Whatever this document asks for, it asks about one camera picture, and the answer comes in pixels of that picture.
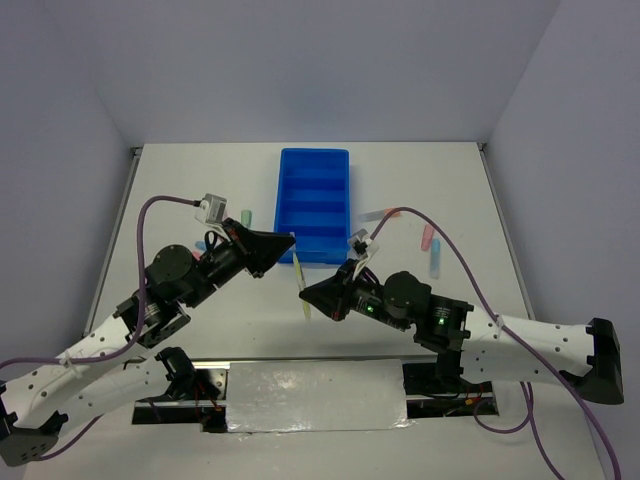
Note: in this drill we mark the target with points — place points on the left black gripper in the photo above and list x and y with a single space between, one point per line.
257 251

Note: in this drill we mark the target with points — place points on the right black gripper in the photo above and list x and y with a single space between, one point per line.
332 295

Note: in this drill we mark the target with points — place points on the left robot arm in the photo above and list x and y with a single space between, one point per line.
124 359

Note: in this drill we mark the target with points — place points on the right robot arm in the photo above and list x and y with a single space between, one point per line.
473 348

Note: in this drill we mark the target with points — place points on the green highlighter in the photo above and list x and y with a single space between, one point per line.
246 218

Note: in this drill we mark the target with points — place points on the blue compartment tray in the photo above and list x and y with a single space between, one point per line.
313 204

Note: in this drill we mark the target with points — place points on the orange cap grey highlighter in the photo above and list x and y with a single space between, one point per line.
378 215

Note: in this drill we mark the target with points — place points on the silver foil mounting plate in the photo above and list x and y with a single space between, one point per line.
314 396

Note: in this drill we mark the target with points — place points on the blue cap clear highlighter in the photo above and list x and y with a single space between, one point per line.
435 258

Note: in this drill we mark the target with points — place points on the pink highlighter right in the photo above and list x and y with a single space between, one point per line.
427 237

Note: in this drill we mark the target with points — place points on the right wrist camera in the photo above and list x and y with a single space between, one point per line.
363 246

